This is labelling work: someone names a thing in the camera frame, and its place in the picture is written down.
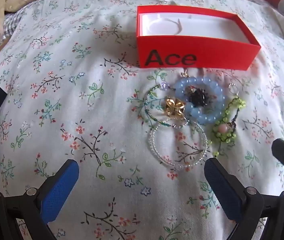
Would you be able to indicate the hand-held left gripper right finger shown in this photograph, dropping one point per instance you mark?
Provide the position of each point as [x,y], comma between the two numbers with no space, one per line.
[222,192]

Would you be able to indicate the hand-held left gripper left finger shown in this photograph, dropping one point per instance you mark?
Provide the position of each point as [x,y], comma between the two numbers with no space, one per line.
[60,192]

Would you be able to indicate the green beaded charm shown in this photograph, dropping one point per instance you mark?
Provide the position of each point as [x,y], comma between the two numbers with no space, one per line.
[223,128]

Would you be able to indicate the black flower ornament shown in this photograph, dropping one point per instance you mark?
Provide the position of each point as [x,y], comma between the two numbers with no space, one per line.
[198,97]

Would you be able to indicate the small gold earring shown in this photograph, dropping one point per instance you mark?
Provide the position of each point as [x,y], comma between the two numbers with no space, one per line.
[185,75]

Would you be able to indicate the red cardboard box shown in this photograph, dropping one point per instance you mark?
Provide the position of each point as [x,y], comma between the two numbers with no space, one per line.
[207,51]

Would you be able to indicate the floral blanket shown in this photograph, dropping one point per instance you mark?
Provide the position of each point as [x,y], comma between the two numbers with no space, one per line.
[81,92]

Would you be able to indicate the grey checkered sheet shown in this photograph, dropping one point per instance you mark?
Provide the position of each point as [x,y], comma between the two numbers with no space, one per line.
[11,25]

